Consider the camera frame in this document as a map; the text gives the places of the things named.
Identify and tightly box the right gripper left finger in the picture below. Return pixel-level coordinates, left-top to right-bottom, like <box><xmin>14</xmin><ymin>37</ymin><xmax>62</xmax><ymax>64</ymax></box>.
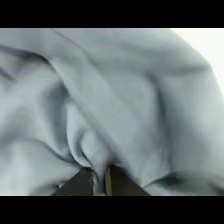
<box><xmin>51</xmin><ymin>168</ymin><xmax>95</xmax><ymax>197</ymax></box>

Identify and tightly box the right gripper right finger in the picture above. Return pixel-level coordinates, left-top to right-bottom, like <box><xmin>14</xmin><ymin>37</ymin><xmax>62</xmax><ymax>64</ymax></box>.
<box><xmin>105</xmin><ymin>164</ymin><xmax>151</xmax><ymax>197</ymax></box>

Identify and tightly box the blue shirt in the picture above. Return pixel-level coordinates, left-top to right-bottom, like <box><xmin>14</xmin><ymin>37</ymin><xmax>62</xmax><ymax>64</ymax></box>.
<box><xmin>0</xmin><ymin>28</ymin><xmax>224</xmax><ymax>197</ymax></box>

